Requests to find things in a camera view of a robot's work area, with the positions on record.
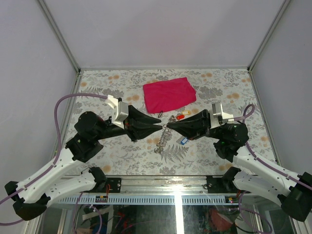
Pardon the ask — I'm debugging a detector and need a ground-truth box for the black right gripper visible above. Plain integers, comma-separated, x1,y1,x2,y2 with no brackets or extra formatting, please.
167,109,225,140

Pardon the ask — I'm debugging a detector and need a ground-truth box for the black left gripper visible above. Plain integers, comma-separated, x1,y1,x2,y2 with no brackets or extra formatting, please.
96,106,164,142

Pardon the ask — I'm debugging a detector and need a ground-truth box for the red tag key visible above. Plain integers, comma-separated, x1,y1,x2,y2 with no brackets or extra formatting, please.
176,115,185,120

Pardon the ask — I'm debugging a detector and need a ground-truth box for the blue tag key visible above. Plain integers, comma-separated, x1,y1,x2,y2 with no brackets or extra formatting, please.
180,137,189,145

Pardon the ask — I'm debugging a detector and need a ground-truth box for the large metal keyring chain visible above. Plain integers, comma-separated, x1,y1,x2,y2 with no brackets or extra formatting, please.
153,116,176,154

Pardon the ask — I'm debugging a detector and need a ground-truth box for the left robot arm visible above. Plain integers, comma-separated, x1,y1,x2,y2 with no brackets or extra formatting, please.
5,105,162,221

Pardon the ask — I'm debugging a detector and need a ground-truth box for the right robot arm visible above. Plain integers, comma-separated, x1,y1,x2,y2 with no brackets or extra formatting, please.
167,107,312,222

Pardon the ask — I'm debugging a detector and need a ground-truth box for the pink cloth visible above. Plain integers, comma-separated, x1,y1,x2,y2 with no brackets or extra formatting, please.
143,77,196,114

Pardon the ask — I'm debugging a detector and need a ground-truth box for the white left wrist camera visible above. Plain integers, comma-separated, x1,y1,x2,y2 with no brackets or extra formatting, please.
105,95,129,129

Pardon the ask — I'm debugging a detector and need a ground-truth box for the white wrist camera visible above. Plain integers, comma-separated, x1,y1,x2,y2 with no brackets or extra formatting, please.
105,95,129,129
209,102,234,129

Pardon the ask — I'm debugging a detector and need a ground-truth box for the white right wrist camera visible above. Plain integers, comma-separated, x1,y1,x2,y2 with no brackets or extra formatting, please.
209,102,234,129

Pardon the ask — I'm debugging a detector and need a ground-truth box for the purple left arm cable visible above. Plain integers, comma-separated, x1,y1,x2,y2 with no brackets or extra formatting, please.
0,94,108,225

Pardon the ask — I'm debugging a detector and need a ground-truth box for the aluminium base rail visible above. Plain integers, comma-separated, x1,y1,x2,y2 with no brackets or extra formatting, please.
58,176,241,205

